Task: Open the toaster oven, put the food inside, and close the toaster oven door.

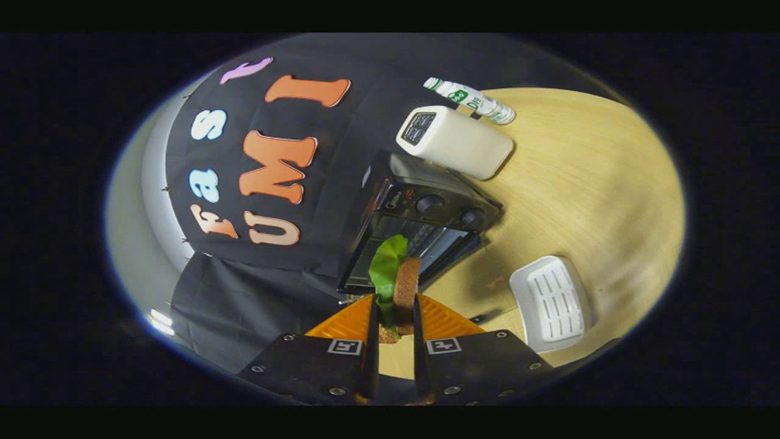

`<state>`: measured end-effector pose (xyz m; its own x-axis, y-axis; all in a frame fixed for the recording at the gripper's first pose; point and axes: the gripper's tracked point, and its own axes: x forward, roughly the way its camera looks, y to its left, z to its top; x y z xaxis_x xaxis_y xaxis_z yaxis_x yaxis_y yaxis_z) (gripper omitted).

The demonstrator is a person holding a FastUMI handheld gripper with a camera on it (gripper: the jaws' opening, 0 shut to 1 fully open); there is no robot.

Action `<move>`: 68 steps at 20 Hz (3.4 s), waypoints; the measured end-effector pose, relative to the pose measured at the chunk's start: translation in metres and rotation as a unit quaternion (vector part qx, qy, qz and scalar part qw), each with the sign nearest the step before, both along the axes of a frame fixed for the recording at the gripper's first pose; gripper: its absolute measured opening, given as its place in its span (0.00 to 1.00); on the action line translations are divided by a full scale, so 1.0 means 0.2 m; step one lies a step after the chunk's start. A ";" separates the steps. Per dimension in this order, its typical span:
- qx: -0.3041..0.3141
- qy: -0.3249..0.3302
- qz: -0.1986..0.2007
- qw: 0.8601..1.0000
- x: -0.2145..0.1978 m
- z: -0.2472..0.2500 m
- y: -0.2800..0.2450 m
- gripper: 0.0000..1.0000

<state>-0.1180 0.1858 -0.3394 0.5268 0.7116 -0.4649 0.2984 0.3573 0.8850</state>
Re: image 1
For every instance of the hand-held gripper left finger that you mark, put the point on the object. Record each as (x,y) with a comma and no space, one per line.
(370,360)

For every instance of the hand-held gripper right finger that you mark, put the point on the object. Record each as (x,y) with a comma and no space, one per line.
(420,360)

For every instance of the black toaster oven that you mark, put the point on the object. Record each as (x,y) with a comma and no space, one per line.
(420,183)

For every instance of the black backdrop cloth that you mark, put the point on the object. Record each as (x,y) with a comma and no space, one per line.
(244,305)

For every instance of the bread and lettuce sandwich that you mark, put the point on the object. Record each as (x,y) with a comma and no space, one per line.
(405,286)

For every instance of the white bottle green label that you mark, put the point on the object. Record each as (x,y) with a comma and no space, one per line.
(472,100)

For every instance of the white slotted plastic tray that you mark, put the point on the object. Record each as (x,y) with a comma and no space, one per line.
(551,305)

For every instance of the white pop-up toaster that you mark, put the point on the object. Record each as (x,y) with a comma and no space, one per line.
(463,143)

